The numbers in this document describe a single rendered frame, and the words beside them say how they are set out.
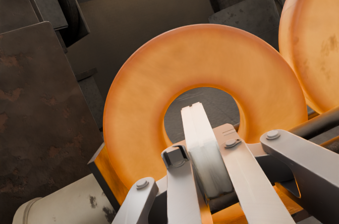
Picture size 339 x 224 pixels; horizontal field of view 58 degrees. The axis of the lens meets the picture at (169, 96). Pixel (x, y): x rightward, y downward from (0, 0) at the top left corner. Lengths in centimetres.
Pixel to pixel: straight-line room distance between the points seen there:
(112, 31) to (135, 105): 694
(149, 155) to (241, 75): 9
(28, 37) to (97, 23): 663
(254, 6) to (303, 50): 241
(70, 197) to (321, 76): 21
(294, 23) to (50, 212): 23
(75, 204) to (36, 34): 28
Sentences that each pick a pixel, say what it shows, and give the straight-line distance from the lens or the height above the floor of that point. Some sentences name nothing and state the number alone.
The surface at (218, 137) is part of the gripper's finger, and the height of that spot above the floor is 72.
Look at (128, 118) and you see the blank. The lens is 23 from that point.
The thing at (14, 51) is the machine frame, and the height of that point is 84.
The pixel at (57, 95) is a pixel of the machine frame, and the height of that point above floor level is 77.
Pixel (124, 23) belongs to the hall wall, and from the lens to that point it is 733.
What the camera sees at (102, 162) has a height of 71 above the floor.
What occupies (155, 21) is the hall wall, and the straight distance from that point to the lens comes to 772.
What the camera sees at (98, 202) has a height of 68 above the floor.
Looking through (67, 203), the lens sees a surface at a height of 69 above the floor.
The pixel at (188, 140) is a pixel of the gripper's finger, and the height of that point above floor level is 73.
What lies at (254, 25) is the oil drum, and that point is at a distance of 263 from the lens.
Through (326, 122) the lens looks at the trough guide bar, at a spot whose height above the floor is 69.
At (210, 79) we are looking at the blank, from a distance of 22.
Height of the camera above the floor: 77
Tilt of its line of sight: 9 degrees down
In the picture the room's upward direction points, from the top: 22 degrees counter-clockwise
